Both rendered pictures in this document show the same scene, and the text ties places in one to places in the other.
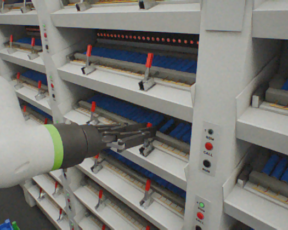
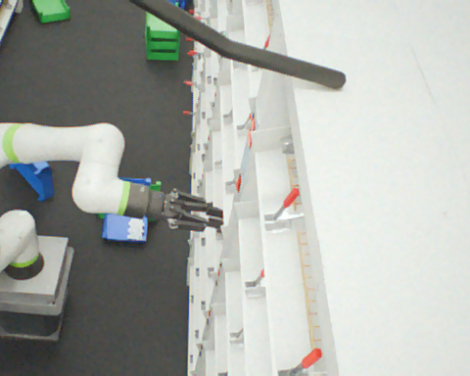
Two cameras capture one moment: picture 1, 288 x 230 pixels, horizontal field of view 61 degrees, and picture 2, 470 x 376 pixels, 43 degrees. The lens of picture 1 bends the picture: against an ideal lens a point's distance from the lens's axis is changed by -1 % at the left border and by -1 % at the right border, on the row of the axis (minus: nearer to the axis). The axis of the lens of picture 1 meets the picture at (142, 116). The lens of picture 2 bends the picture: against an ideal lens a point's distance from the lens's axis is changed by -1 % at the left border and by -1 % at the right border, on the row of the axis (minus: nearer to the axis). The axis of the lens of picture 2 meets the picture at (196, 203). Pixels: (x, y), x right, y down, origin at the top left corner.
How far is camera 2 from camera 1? 114 cm
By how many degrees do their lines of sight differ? 41
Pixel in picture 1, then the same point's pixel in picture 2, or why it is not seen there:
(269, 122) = (233, 290)
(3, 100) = (106, 159)
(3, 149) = (87, 195)
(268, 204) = not seen: hidden behind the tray
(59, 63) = (225, 81)
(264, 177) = not seen: hidden behind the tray
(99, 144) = (158, 214)
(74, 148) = (133, 211)
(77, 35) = not seen: hidden behind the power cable
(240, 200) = (222, 323)
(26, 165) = (98, 208)
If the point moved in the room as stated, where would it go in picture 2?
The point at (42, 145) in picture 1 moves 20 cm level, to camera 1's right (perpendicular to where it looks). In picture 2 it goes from (112, 201) to (164, 250)
